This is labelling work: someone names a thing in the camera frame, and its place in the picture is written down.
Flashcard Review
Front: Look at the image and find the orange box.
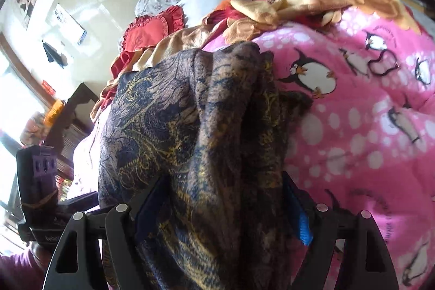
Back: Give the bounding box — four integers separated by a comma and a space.
43, 100, 66, 128

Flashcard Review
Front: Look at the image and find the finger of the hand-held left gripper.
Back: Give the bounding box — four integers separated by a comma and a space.
58, 192, 100, 213

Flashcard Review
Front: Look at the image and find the dark hanging cloth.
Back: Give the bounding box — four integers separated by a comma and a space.
42, 39, 69, 69

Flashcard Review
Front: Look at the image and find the person's left forearm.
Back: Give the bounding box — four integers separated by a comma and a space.
0, 241, 52, 290

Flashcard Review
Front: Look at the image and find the red orange cream blanket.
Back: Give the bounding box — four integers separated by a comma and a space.
90, 0, 419, 122

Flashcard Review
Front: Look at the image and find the white wall sign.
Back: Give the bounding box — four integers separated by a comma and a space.
52, 3, 88, 46

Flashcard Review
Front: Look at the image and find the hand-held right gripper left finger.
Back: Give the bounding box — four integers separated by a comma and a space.
43, 174, 167, 290

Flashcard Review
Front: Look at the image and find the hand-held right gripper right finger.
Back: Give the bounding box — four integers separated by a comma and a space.
281, 170, 400, 290

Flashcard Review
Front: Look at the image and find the pink penguin print blanket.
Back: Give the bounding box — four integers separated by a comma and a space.
73, 3, 435, 290

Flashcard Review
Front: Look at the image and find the dark wooden side table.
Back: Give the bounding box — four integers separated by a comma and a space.
43, 82, 101, 205

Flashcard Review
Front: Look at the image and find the dark blue brown patterned garment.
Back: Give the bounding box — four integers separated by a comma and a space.
97, 40, 314, 290

